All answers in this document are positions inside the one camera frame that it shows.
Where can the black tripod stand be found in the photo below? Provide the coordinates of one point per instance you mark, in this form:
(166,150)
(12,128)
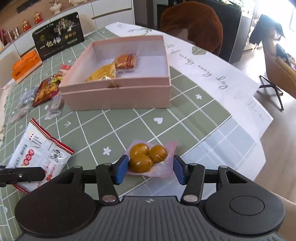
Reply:
(274,87)

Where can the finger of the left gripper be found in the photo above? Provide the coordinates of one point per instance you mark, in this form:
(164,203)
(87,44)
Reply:
(10,176)

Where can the white snack packet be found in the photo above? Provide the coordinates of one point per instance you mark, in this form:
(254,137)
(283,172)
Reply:
(37,148)

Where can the yellow red biscuit packet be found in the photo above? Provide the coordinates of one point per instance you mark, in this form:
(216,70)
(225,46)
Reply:
(59,75)

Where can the grey bar packet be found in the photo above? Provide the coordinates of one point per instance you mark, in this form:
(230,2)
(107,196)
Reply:
(56,107)

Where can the black plum gift box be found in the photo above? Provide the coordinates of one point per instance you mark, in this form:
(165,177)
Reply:
(58,36)

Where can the brown upholstered chair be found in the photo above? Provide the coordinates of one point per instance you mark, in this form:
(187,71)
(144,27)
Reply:
(196,23)

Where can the green grid tablecloth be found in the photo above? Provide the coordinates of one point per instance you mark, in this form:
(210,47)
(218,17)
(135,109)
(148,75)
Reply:
(213,115)

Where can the tan chair with dark clothes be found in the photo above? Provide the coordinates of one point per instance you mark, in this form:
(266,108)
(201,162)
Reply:
(280,67)

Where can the yellow snack packet in box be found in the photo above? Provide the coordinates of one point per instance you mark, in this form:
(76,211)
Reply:
(106,72)

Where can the orange wrapped cake packet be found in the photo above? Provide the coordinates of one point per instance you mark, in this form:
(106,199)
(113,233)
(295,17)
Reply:
(126,61)

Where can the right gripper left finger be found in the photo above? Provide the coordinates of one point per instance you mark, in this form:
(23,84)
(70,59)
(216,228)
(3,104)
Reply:
(107,176)

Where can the pink cardboard box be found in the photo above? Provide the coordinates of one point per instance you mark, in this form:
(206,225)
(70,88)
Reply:
(147,85)

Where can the packet of brown eggs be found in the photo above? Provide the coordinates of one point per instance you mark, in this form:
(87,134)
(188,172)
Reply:
(151,160)

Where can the red spicy snack packet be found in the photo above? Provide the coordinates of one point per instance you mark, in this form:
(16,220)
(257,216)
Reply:
(47,89)

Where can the red figurine on shelf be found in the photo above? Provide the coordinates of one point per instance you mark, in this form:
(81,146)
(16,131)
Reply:
(26,25)
(38,18)

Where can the orange tissue box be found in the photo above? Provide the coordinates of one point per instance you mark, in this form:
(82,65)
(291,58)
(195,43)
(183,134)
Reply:
(25,66)

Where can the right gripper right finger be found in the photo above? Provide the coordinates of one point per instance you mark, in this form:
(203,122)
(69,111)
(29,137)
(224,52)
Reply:
(192,177)

